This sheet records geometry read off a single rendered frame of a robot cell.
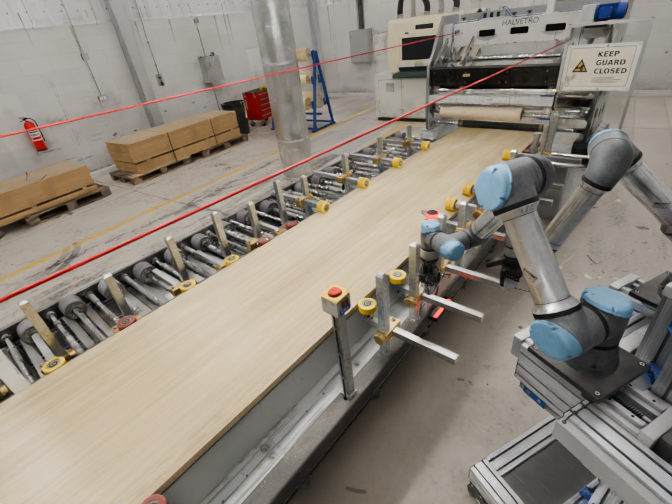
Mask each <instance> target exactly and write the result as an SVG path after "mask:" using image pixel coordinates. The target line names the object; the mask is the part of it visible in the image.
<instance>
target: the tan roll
mask: <svg viewBox="0 0 672 504"><path fill-rule="evenodd" d="M432 112H433V113H439V114H440V117H441V118H458V119H476V120H494V121H512V122H521V121H522V119H523V117H532V118H550V117H551V114H535V113H522V112H523V108H513V107H484V106H455V105H442V106H441V108H440V109H433V110H432Z"/></svg>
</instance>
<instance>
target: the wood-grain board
mask: <svg viewBox="0 0 672 504"><path fill-rule="evenodd" d="M533 136H534V135H520V134H507V133H494V132H480V131H467V130H454V131H452V132H450V133H449V134H447V135H445V136H444V137H442V138H441V139H439V140H437V141H436V142H434V143H432V144H431V146H430V149H429V150H428V151H426V150H421V151H419V152H417V153H416V154H414V155H412V156H411V157H409V158H407V159H406V160H404V161H403V164H402V166H401V168H395V167H392V168H391V169H389V170H387V171H386V172H384V173H382V174H381V175H379V176H377V177H376V178H374V179H372V180H371V181H369V186H368V188H367V189H363V188H357V189H356V190H354V191H353V192H351V193H349V194H348V195H346V196H344V197H343V198H341V199H339V200H338V201H336V202H334V203H333V204H331V205H330V210H329V212H328V213H326V214H324V213H321V212H318V213H316V214H314V215H313V216H311V217H309V218H308V219H306V220H304V221H303V222H301V223H299V224H298V225H296V226H294V227H293V228H291V229H289V230H288V231H286V232H284V233H283V234H281V235H279V236H278V237H276V238H274V239H273V240H271V241H270V242H268V243H266V244H265V245H263V246H261V247H260V248H258V249H256V250H255V251H253V252H251V253H250V254H248V255H246V256H245V257H243V258H241V259H240V260H238V261H236V262H235V263H233V264H231V265H230V266H228V267H226V268H225V269H223V270H221V271H220V272H218V273H216V274H215V275H213V276H211V277H210V278H208V279H206V280H205V281H203V282H201V283H200V284H198V285H196V286H195V287H193V288H191V289H190V290H188V291H186V292H185V293H183V294H182V295H180V296H178V297H177V298H175V299H173V300H172V301H170V302H168V303H167V304H165V305H163V306H162V307H160V308H158V309H157V310H155V311H153V312H152V313H150V314H148V315H147V316H145V317H143V318H142V319H140V320H138V321H137V322H135V323H133V324H132V325H130V326H128V327H127V328H125V329H123V330H122V331H120V332H118V333H117V334H115V335H113V336H112V337H110V338H108V339H107V340H105V341H103V342H102V343H100V344H99V345H97V346H95V347H94V348H92V349H90V350H89V351H87V352H85V353H84V354H82V355H80V356H79V357H77V358H75V359H74V360H72V361H70V362H69V363H67V364H65V365H64V366H62V367H60V368H59V369H57V370H55V371H54V372H52V373H50V374H49V375H47V376H45V377H44V378H42V379H40V380H39V381H37V382H35V383H34V384H32V385H30V386H29V387H27V388H25V389H24V390H22V391H20V392H19V393H17V394H15V395H14V396H12V397H11V398H9V399H7V400H6V401H4V402H2V403H1V404H0V504H119V503H120V502H122V503H123V504H141V503H142V502H143V501H144V500H145V499H146V498H147V497H149V496H151V495H154V494H161V493H162V492H163V491H164V490H165V489H166V488H167V487H168V486H169V485H171V484H172V483H173V482H174V481H175V480H176V479H177V478H178V477H179V476H180V475H181V474H182V473H183V472H184V471H185V470H186V469H188V468H189V467H190V466H191V465H192V464H193V463H194V462H195V461H196V460H197V459H198V458H199V457H200V456H201V455H202V454H203V453H205V452H206V451H207V450H208V449H209V448H210V447H211V446H212V445H213V444H214V443H215V442H216V441H217V440H218V439H219V438H220V437H222V436H223V435H224V434H225V433H226V432H227V431H228V430H229V429H230V428H231V427H232V426H233V425H234V424H235V423H236V422H238V421H239V420H240V419H241V418H242V417H243V416H244V415H245V414H246V413H247V412H248V411H249V410H250V409H251V408H252V407H253V406H255V405H256V404H257V403H258V402H259V401H260V400H261V399H262V398H263V397H264V396H265V395H266V394H267V393H268V392H269V391H270V390H272V389H273V388H274V387H275V386H276V385H277V384H278V383H279V382H280V381H281V380H282V379H283V378H284V377H285V376H286V375H287V374H289V373H290V372H291V371H292V370H293V369H294V368H295V367H296V366H297V365H298V364H299V363H300V362H301V361H302V360H303V359H304V358H306V357H307V356H308V355H309V354H310V353H311V352H312V351H313V350H314V349H315V348H316V347H317V346H318V345H319V344H320V343H322V342H323V341H324V340H325V339H326V338H327V337H328V336H329V335H330V334H331V333H332V332H333V326H332V319H331V315H330V314H328V313H326V312H324V311H323V308H322V302H321V296H320V295H321V294H322V293H323V292H325V291H326V290H327V289H328V288H330V287H331V286H332V285H333V284H335V285H337V286H339V287H342V288H344V289H346V290H349V291H350V292H349V293H350V299H351V308H350V309H349V310H348V311H346V312H345V316H346V319H347V318H348V317H349V316H350V315H351V314H352V313H353V312H354V311H356V310H357V309H358V308H359V307H358V303H359V301H360V300H361V299H363V298H369V297H370V296H371V295H373V294H374V293H375V292H376V284H375V275H377V274H378V273H379V272H380V271H381V272H384V273H386V274H388V279H389V274H390V272H392V271H394V270H399V269H400V268H401V267H402V266H403V265H404V264H406V263H407V262H408V261H409V245H410V244H411V243H412V242H413V241H414V242H418V243H420V230H421V223H422V222H423V221H425V218H426V217H425V216H424V215H423V214H421V210H427V211H428V210H437V211H439V214H440V213H442V214H445V215H447V220H449V221H451V220H452V219H453V218H454V217H455V216H457V215H458V212H459V208H457V209H456V210H455V211H450V210H446V209H445V207H444V205H445V201H446V199H447V198H448V197H452V198H457V199H458V201H460V202H462V201H467V202H468V203H470V202H471V201H472V200H474V199H475V198H476V193H473V194H472V196H467V195H463V194H462V187H463V185H464V183H471V184H474V186H476V182H477V178H478V176H479V174H480V173H481V172H482V171H483V170H484V169H485V168H487V167H490V166H493V165H494V164H496V163H499V162H505V161H508V160H504V159H502V155H503V152H504V150H505V149H511V150H518V152H519V153H522V151H523V150H524V149H528V148H529V147H530V146H531V143H532V141H533Z"/></svg>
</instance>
